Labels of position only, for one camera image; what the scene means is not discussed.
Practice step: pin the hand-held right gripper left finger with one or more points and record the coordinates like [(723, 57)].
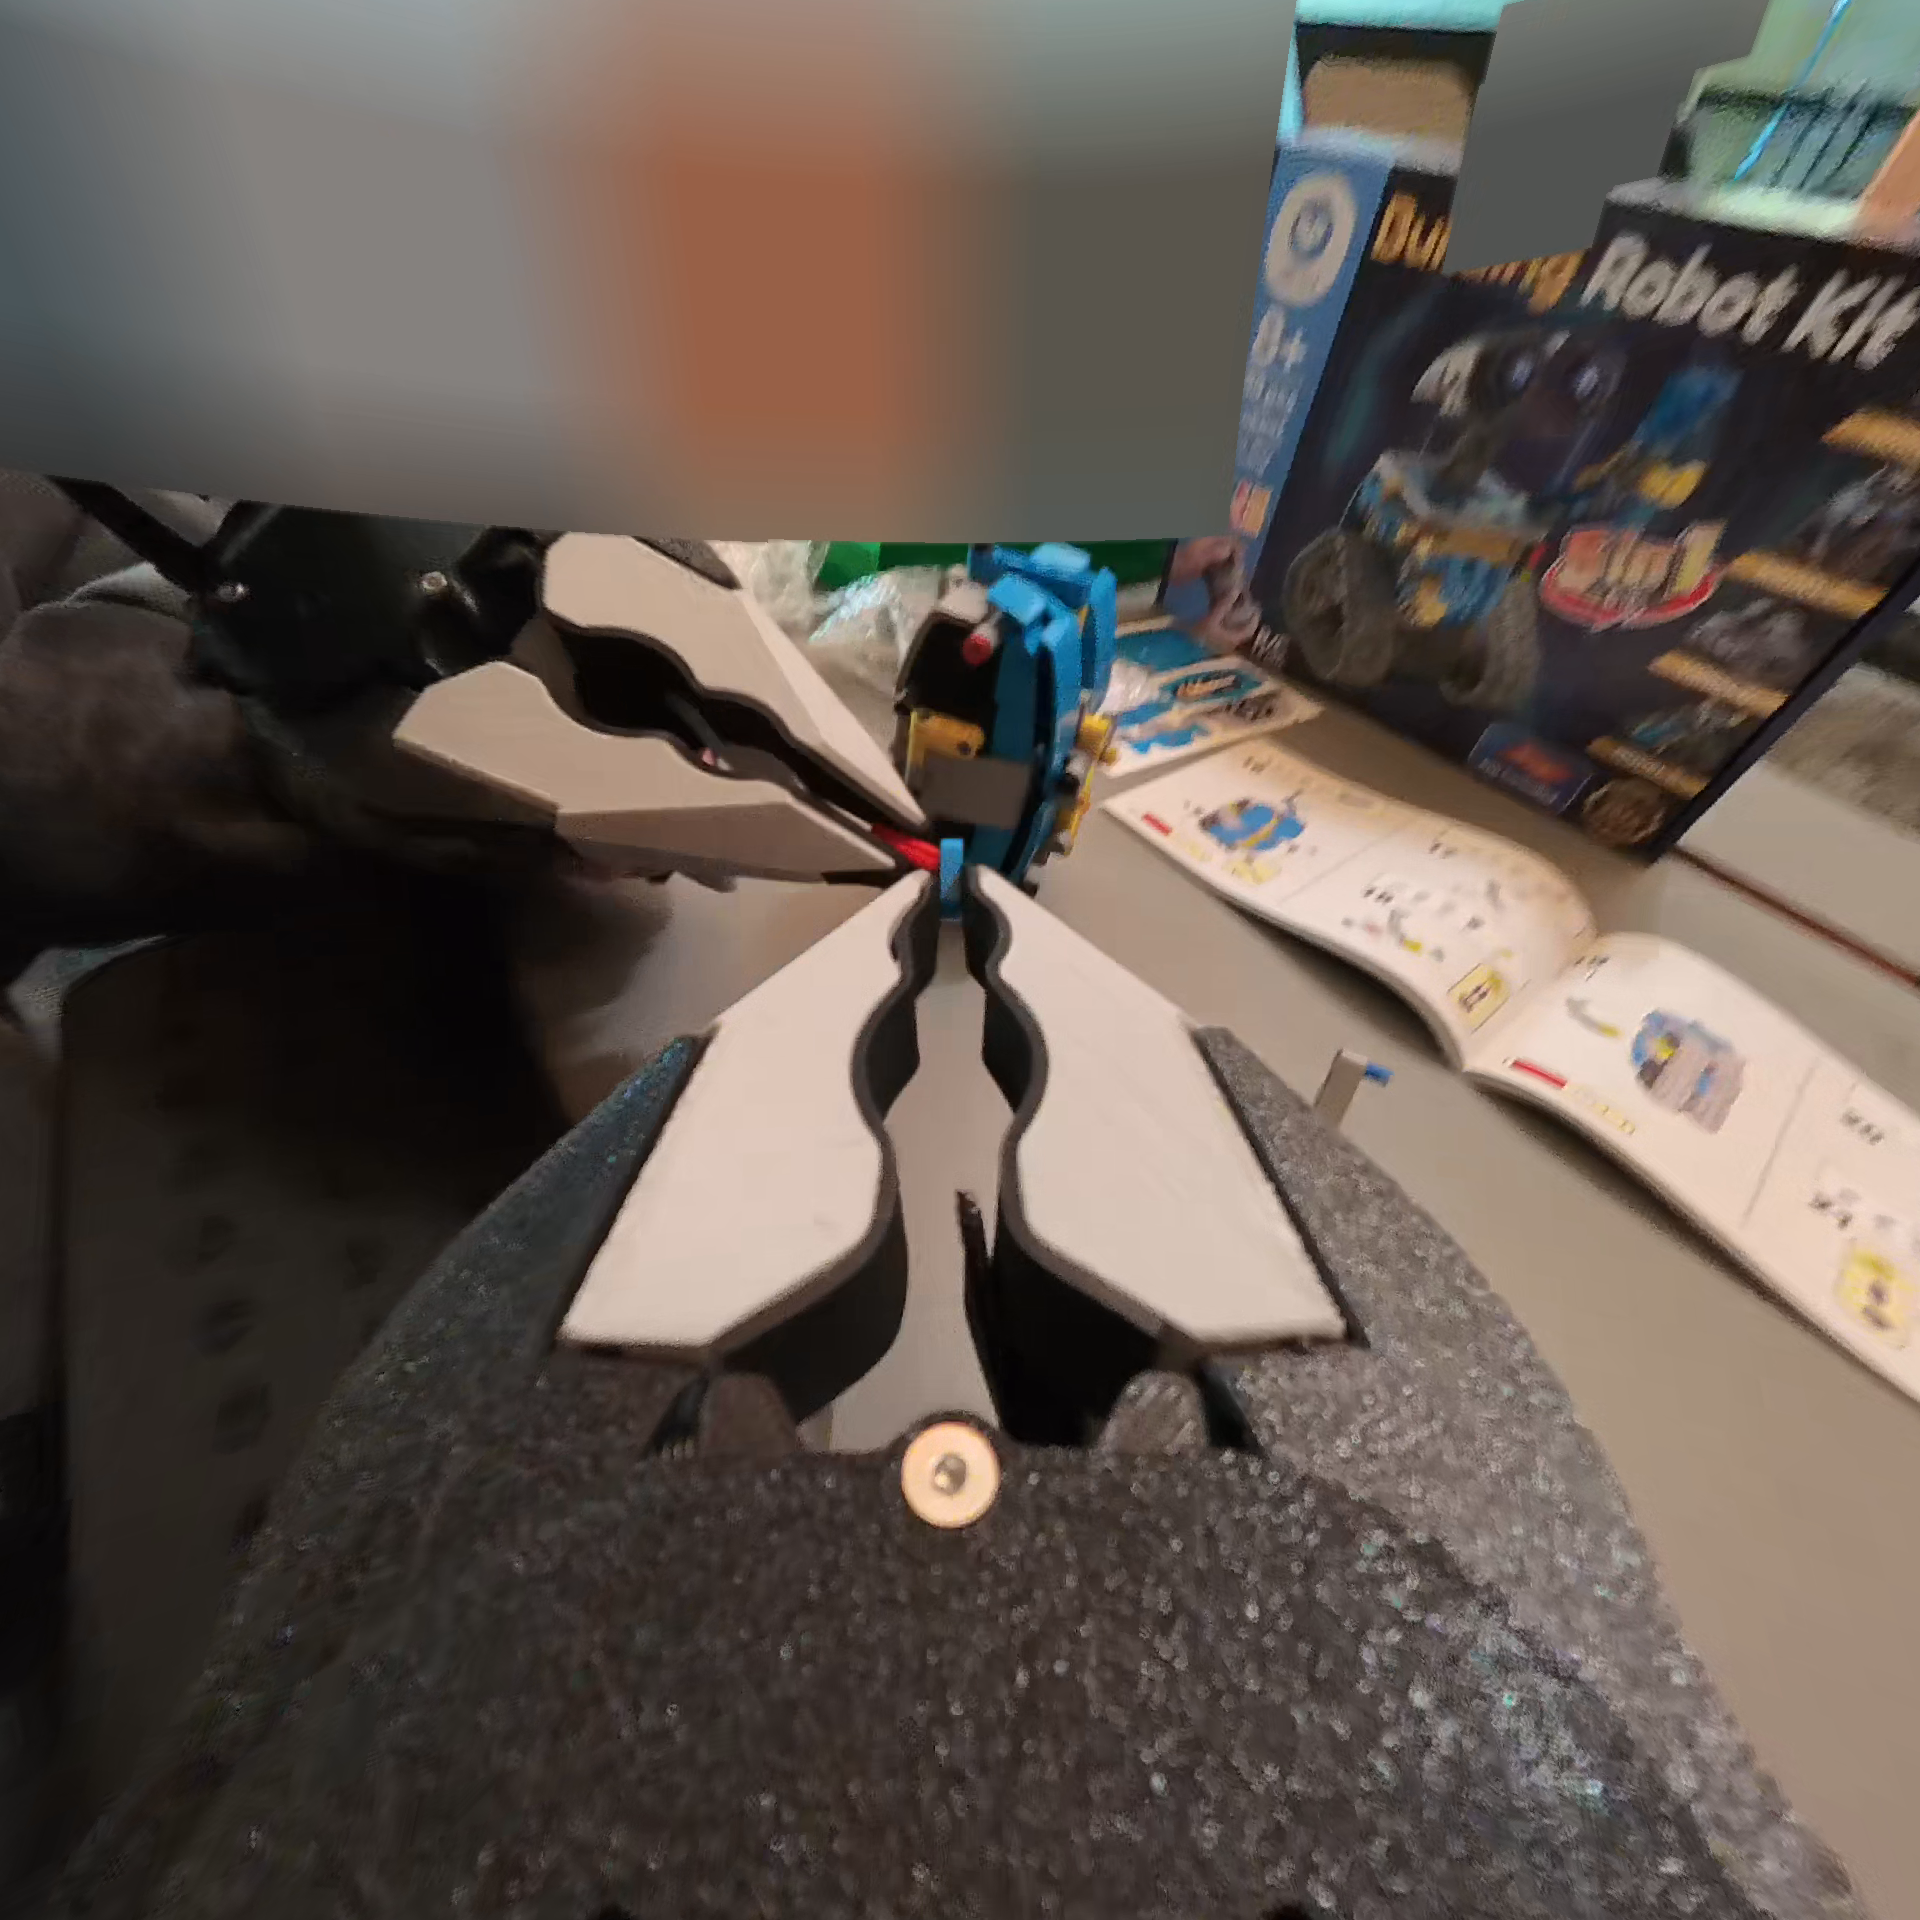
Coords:
[(722, 1184)]

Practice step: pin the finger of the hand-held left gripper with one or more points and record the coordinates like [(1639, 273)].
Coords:
[(706, 629), (570, 751)]

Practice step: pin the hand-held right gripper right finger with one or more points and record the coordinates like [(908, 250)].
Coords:
[(1171, 1184)]

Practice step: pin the grey angled beam assembly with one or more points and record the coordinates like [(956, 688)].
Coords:
[(1335, 1083)]

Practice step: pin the small red brick pin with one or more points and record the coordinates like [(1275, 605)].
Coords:
[(915, 855)]

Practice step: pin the grey desk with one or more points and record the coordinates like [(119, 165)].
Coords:
[(1500, 1425)]

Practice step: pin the clear plastic bag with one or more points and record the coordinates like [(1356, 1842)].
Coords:
[(855, 629)]

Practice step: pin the blue toy brick robot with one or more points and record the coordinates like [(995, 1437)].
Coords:
[(1036, 705)]

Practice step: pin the blue sticker sheet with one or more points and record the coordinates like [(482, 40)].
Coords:
[(1202, 698)]

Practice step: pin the black perforated pad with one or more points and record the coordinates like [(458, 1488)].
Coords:
[(224, 1200)]

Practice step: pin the white instruction booklet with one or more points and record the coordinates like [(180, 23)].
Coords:
[(1651, 1050)]

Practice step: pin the dark robot kit box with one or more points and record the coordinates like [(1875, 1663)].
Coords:
[(1575, 599)]

